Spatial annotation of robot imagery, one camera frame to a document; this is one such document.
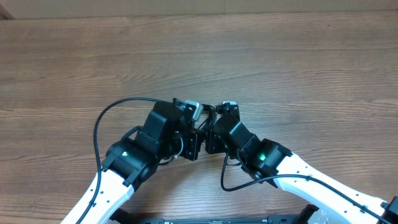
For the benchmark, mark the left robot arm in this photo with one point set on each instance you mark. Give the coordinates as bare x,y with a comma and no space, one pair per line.
168,132

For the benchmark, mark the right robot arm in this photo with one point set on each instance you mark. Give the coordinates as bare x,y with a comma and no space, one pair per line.
268,161

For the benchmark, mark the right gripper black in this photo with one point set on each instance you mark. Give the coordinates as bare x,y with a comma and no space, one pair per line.
211,145

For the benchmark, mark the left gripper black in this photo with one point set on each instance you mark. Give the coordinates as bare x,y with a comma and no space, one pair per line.
194,139

